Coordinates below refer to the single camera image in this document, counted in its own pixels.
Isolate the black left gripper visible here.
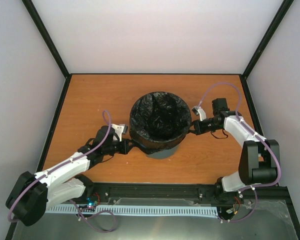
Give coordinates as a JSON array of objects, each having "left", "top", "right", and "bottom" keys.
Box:
[{"left": 103, "top": 138, "right": 136, "bottom": 156}]

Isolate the teal plastic trash bin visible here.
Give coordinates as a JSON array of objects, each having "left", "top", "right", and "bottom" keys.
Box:
[{"left": 146, "top": 146, "right": 178, "bottom": 160}]

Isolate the black plastic trash bag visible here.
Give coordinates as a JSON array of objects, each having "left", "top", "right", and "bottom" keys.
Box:
[{"left": 129, "top": 91, "right": 192, "bottom": 155}]

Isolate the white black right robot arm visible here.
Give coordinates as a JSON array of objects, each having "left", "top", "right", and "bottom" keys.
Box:
[{"left": 191, "top": 98, "right": 281, "bottom": 202}]

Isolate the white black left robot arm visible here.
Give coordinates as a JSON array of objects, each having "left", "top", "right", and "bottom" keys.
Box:
[{"left": 5, "top": 124, "right": 130, "bottom": 226}]

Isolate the small green-lit circuit board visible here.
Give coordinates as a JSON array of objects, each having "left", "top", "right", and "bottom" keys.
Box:
[{"left": 87, "top": 196, "right": 100, "bottom": 208}]

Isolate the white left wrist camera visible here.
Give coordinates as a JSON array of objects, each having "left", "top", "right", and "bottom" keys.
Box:
[{"left": 111, "top": 123, "right": 129, "bottom": 141}]

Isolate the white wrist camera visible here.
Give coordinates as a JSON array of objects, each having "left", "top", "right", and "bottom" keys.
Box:
[
  {"left": 191, "top": 105, "right": 207, "bottom": 122},
  {"left": 111, "top": 123, "right": 129, "bottom": 141}
]

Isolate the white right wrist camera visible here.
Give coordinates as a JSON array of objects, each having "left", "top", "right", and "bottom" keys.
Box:
[{"left": 191, "top": 105, "right": 207, "bottom": 122}]

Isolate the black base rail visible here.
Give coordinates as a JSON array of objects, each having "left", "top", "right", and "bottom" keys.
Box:
[{"left": 23, "top": 181, "right": 291, "bottom": 206}]

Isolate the light blue slotted cable duct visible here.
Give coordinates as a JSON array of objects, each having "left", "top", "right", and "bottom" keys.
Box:
[{"left": 46, "top": 204, "right": 218, "bottom": 218}]

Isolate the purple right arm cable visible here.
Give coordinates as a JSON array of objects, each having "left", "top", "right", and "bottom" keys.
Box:
[{"left": 198, "top": 81, "right": 282, "bottom": 223}]

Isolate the metal base plate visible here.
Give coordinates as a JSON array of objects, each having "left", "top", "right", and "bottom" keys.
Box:
[{"left": 5, "top": 200, "right": 300, "bottom": 240}]

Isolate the black right rear frame post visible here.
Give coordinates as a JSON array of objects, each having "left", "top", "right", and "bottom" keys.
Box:
[{"left": 242, "top": 0, "right": 294, "bottom": 80}]

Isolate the black frame post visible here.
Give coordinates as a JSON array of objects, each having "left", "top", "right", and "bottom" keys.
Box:
[
  {"left": 242, "top": 0, "right": 294, "bottom": 80},
  {"left": 21, "top": 0, "right": 70, "bottom": 79}
]

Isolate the black left rear frame post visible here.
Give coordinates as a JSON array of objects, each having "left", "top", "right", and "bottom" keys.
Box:
[{"left": 21, "top": 0, "right": 70, "bottom": 79}]

